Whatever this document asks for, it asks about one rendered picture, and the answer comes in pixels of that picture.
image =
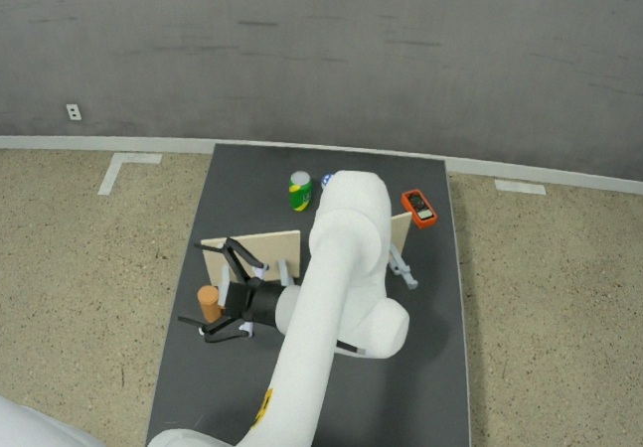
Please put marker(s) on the green drink can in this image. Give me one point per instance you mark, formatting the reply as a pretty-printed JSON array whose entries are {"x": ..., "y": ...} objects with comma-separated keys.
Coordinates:
[{"x": 300, "y": 191}]

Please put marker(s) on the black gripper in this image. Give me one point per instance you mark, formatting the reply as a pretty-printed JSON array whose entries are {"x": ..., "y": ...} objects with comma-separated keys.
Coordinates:
[{"x": 263, "y": 303}]

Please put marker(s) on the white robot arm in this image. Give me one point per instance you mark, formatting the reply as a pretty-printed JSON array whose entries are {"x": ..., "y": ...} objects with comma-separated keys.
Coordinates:
[{"x": 352, "y": 229}]

